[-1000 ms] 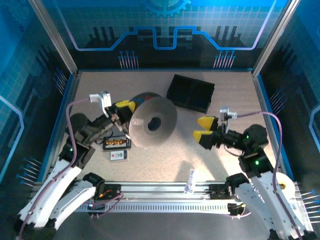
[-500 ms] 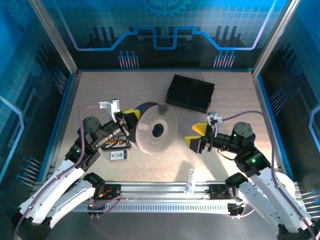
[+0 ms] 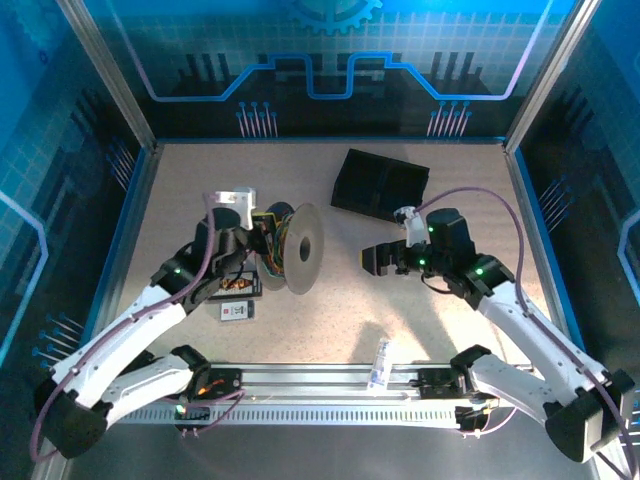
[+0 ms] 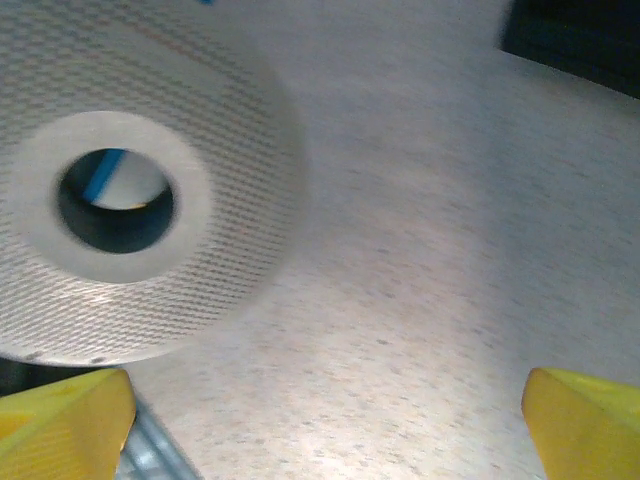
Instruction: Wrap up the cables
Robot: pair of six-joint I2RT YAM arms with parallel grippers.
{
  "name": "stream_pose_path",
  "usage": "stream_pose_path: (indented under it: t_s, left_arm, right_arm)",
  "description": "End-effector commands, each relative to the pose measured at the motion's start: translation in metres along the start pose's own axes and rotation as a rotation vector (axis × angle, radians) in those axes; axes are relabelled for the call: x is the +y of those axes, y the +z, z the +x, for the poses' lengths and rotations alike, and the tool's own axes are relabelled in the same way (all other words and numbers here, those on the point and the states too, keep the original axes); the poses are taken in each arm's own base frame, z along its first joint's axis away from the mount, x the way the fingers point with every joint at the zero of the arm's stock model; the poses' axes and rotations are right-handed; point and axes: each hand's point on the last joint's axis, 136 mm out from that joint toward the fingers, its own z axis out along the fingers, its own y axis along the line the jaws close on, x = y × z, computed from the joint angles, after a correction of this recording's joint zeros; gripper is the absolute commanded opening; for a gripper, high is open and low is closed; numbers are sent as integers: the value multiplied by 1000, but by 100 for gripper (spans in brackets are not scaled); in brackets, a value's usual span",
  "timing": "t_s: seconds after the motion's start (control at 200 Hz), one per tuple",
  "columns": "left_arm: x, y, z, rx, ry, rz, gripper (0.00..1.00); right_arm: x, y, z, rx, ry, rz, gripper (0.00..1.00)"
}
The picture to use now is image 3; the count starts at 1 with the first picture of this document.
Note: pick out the clear plastic bag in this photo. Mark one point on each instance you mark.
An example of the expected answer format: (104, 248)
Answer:
(381, 365)

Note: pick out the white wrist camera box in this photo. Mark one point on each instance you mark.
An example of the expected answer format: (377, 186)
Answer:
(415, 230)
(240, 200)

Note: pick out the small white black card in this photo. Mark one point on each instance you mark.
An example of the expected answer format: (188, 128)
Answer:
(237, 311)

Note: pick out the black charging board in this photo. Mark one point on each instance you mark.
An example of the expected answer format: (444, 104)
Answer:
(250, 286)

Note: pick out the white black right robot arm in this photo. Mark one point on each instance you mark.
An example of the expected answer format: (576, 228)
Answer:
(525, 325)

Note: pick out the grey metal base plate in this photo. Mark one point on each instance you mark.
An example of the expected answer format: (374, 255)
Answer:
(325, 450)

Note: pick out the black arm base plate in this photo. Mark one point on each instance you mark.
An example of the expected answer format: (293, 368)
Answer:
(227, 382)
(435, 385)

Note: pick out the aluminium frame post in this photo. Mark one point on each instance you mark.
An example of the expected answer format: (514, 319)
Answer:
(111, 75)
(549, 75)

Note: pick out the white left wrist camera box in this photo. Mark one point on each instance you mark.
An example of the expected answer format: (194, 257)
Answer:
(240, 200)

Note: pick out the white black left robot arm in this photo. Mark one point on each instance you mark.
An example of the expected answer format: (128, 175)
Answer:
(115, 340)

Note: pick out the black divided bin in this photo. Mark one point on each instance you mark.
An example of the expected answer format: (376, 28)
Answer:
(380, 180)

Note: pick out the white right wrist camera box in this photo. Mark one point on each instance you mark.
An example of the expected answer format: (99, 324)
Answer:
(415, 230)

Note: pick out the black connector box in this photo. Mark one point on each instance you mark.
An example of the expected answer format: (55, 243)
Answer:
(195, 412)
(470, 419)

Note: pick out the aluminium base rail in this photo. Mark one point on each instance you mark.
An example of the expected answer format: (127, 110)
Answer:
(300, 375)

